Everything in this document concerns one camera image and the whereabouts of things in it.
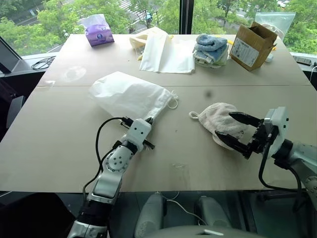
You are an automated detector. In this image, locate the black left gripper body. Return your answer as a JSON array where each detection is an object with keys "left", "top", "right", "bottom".
[{"left": 142, "top": 139, "right": 156, "bottom": 151}]

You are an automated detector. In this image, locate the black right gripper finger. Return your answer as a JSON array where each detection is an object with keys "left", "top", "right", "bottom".
[
  {"left": 228, "top": 111, "right": 261, "bottom": 127},
  {"left": 214, "top": 130, "right": 251, "bottom": 152}
]

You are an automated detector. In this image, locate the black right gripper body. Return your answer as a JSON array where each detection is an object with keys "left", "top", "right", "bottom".
[{"left": 242, "top": 119, "right": 273, "bottom": 160}]

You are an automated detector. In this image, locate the cream terry towel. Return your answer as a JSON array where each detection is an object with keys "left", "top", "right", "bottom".
[{"left": 189, "top": 102, "right": 248, "bottom": 151}]

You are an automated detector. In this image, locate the white drawstring bag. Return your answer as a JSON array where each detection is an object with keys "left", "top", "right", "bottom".
[{"left": 88, "top": 71, "right": 179, "bottom": 122}]

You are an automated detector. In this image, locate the cream cloth bag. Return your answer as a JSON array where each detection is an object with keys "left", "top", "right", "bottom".
[{"left": 129, "top": 27, "right": 174, "bottom": 61}]

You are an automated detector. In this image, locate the blue terry towel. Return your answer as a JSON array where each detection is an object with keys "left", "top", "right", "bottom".
[{"left": 195, "top": 33, "right": 229, "bottom": 53}]

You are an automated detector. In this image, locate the clear plastic zip bag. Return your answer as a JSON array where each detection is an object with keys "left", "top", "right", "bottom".
[{"left": 255, "top": 11, "right": 297, "bottom": 41}]

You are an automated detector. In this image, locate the stack of flat white bags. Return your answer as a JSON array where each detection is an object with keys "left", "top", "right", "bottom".
[{"left": 139, "top": 32, "right": 196, "bottom": 74}]

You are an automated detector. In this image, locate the stack of folded pale towels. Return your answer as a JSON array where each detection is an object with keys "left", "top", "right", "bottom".
[{"left": 193, "top": 46, "right": 229, "bottom": 68}]

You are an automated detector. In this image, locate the brown cardboard box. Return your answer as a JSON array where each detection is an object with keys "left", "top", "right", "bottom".
[{"left": 229, "top": 21, "right": 278, "bottom": 72}]

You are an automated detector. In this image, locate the dark rounded grey shape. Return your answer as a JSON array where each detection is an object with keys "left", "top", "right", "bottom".
[
  {"left": 194, "top": 195, "right": 233, "bottom": 229},
  {"left": 134, "top": 194, "right": 166, "bottom": 238}
]

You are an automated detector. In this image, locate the grey power strip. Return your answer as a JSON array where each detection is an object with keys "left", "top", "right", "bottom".
[{"left": 293, "top": 56, "right": 312, "bottom": 66}]

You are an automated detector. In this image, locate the grey robot torso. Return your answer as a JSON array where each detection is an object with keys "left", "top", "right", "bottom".
[{"left": 147, "top": 224, "right": 249, "bottom": 238}]

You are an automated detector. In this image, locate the purple tissue pack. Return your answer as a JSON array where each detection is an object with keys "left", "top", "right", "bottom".
[{"left": 80, "top": 14, "right": 115, "bottom": 47}]

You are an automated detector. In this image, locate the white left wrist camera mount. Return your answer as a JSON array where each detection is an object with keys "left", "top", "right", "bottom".
[{"left": 126, "top": 119, "right": 153, "bottom": 152}]

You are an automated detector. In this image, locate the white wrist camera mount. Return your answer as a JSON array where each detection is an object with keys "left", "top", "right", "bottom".
[
  {"left": 126, "top": 119, "right": 153, "bottom": 152},
  {"left": 263, "top": 106, "right": 289, "bottom": 160}
]

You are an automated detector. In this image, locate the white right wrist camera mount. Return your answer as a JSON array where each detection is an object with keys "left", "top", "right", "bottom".
[{"left": 263, "top": 106, "right": 289, "bottom": 160}]

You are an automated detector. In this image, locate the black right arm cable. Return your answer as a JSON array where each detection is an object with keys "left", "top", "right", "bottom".
[{"left": 258, "top": 133, "right": 303, "bottom": 212}]

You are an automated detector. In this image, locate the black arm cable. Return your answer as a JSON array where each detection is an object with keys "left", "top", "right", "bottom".
[
  {"left": 82, "top": 116, "right": 135, "bottom": 199},
  {"left": 258, "top": 133, "right": 303, "bottom": 212}
]

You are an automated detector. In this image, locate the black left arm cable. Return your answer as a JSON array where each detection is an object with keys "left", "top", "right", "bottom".
[{"left": 82, "top": 116, "right": 135, "bottom": 199}]

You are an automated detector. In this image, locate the thin white cable under table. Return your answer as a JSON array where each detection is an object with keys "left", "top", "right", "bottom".
[{"left": 154, "top": 191, "right": 207, "bottom": 225}]

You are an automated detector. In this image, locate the thin white cable on sill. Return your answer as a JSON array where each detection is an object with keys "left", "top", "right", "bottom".
[{"left": 308, "top": 61, "right": 317, "bottom": 88}]

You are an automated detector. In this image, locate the dark window frame post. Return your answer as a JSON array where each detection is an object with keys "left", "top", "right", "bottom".
[{"left": 179, "top": 0, "right": 195, "bottom": 35}]

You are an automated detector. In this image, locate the thin black cable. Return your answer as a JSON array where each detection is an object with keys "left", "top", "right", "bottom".
[{"left": 31, "top": 56, "right": 56, "bottom": 71}]

